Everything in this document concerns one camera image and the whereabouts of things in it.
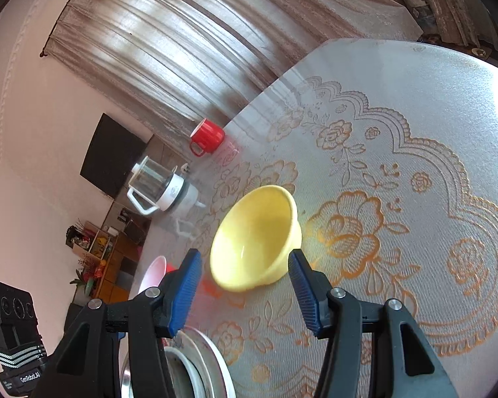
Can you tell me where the lace-print table cover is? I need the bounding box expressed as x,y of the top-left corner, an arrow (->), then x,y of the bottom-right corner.
126,38 -> 498,398

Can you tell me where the box of yellow packets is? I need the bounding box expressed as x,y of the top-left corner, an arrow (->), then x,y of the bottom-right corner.
87,232 -> 113,258

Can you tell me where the beige sheer curtain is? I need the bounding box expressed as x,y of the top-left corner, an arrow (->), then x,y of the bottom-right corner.
39,0 -> 422,162

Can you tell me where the white printed plate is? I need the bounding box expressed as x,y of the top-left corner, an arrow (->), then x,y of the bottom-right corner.
162,325 -> 237,398

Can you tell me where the yellow bowl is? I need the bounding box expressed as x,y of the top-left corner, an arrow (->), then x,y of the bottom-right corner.
209,185 -> 303,292

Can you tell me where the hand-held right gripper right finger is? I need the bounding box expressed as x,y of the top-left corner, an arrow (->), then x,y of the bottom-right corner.
288,249 -> 459,398

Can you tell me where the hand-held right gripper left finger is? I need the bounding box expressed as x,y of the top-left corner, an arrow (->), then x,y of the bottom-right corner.
33,249 -> 203,398

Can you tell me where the red mug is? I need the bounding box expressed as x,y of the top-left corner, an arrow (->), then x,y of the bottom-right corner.
190,118 -> 226,157

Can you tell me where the black television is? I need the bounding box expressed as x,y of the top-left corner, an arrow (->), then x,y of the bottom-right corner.
80,113 -> 148,197

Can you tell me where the wooden sideboard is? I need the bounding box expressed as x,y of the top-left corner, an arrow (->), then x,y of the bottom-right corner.
72,232 -> 144,305

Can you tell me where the green potted plant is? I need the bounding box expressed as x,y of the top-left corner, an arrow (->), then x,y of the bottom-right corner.
68,257 -> 97,296

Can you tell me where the steel plate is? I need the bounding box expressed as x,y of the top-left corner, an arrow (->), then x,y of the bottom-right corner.
120,346 -> 200,398

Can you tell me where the black speaker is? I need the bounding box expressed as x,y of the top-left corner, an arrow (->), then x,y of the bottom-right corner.
116,209 -> 147,246

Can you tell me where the white electric kettle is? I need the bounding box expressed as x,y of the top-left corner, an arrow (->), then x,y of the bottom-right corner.
126,156 -> 206,216

